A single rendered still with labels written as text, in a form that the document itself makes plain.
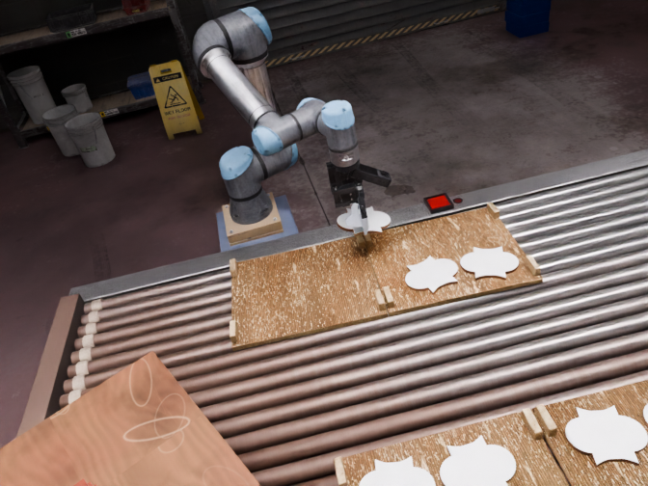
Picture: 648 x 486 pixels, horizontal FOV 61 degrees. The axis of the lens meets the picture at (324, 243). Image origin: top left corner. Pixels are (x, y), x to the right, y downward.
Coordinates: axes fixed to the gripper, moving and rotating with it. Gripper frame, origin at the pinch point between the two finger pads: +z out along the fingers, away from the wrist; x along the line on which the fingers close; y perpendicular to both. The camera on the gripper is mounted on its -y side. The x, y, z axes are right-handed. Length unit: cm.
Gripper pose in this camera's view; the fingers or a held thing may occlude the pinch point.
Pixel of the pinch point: (364, 220)
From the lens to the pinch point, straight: 154.2
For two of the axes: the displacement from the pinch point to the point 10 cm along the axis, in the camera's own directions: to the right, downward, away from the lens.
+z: 1.7, 7.7, 6.1
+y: -9.7, 2.2, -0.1
